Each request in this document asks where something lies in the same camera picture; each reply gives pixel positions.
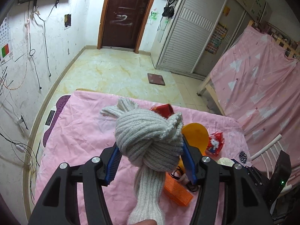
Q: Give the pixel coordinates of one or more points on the dark red door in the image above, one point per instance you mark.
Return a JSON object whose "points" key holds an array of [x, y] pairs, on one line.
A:
{"points": [[123, 23]]}

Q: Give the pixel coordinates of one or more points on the pink bed curtain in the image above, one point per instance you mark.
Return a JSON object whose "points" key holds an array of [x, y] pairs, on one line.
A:
{"points": [[258, 85]]}

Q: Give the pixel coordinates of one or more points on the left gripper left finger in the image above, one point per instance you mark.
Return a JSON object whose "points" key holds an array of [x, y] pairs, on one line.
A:
{"points": [[58, 203]]}

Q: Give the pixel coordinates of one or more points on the colourful wall poster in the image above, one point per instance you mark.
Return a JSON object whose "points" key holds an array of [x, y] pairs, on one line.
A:
{"points": [[216, 39]]}

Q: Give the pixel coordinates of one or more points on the red cloth pouch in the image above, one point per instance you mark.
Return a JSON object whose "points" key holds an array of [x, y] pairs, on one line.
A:
{"points": [[164, 110]]}

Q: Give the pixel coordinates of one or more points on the pink table cloth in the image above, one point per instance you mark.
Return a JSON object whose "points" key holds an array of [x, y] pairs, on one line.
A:
{"points": [[82, 132]]}

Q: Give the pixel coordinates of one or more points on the wooden bed frame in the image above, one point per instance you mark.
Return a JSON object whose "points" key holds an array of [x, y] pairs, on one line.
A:
{"points": [[207, 86]]}

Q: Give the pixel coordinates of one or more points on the grey knitted scarf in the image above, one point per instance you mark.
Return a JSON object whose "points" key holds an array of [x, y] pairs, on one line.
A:
{"points": [[152, 143]]}

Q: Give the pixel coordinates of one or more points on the white louvered wardrobe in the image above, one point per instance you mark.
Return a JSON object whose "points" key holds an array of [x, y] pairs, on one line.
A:
{"points": [[180, 44]]}

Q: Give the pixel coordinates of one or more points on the person's left hand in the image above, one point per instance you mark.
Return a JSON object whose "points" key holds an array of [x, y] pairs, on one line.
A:
{"points": [[146, 222]]}

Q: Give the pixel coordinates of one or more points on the purple mat under cloth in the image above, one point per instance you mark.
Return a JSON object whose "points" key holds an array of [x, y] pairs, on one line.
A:
{"points": [[52, 117]]}

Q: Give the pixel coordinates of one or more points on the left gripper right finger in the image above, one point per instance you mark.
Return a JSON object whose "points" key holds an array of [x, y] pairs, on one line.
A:
{"points": [[243, 204]]}

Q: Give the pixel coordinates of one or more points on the black electronic device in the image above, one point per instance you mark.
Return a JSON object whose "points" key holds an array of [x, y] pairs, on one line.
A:
{"points": [[270, 188]]}

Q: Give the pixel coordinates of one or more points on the small orange box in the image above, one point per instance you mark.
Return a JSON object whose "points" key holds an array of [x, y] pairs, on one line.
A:
{"points": [[176, 192]]}

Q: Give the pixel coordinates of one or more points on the black white pinecone ball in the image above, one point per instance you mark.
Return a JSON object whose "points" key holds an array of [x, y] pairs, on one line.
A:
{"points": [[243, 157]]}

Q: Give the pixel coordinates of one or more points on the black glasses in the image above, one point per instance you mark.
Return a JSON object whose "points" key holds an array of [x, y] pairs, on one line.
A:
{"points": [[180, 176]]}

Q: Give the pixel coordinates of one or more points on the red snack wrapper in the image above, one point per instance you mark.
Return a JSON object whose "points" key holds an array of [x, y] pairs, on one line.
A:
{"points": [[216, 142]]}

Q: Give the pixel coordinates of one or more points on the small dark wall picture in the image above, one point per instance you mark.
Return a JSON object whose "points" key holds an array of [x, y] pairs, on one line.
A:
{"points": [[67, 21]]}

